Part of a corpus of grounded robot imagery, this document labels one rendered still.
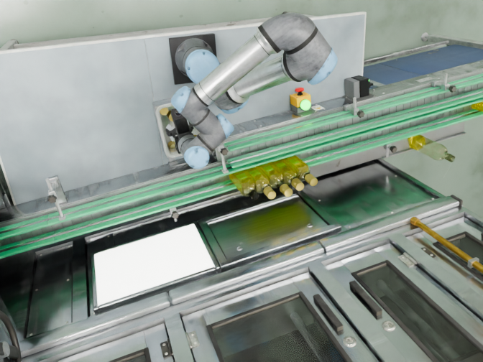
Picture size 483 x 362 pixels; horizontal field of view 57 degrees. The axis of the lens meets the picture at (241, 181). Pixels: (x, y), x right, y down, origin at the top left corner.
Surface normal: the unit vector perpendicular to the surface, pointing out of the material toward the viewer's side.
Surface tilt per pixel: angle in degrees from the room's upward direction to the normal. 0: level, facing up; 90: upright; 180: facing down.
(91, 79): 0
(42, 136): 0
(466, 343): 90
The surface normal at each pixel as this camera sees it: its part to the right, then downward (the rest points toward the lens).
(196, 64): 0.16, 0.33
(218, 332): -0.15, -0.88
